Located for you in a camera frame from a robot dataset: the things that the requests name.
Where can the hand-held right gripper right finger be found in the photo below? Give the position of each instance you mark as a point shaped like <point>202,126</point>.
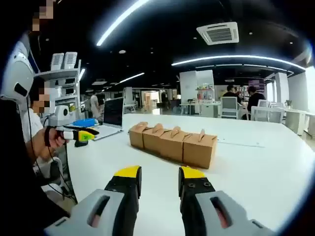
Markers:
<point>197,196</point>

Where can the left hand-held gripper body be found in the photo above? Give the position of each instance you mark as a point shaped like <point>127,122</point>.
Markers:
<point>60,115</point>

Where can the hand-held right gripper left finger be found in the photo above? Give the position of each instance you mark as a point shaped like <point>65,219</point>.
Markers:
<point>115,196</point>

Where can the brown paper box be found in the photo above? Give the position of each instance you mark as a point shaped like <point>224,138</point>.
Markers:
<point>172,147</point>
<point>136,136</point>
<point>198,153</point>
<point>152,142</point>

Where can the person's left hand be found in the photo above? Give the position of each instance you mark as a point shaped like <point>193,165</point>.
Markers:
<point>44,145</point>

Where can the blue plastic tray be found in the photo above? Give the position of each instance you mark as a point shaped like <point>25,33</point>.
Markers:
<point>83,122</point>

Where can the silver laptop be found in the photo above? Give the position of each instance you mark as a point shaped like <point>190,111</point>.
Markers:
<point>113,113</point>

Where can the white shelf rack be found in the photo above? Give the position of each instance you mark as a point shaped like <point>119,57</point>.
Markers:
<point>59,73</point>

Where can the stack of white trays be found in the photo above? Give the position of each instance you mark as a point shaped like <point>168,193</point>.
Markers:
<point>57,61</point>
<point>70,60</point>

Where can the white worn device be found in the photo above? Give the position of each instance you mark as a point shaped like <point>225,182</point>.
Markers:
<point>17,68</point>

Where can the person's dark clothing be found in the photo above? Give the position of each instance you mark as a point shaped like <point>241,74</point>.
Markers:
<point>19,184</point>

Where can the white mesh office chair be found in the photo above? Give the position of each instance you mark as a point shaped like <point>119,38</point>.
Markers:
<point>229,105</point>
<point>267,114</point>

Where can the display shelf with colourful items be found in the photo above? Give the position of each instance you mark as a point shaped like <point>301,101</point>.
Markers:
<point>204,93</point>

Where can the straight ceiling light strip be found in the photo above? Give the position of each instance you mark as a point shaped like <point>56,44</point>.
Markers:
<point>115,24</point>

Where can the white office desk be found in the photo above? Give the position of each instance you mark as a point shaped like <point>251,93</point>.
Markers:
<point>295,120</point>

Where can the small green plant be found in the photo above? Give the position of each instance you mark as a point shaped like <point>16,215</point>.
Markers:
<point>288,103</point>

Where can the curved ceiling light strip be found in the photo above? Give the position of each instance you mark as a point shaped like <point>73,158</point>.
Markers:
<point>233,57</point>

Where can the white ceiling air conditioner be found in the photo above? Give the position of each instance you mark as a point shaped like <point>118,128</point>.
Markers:
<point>219,33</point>

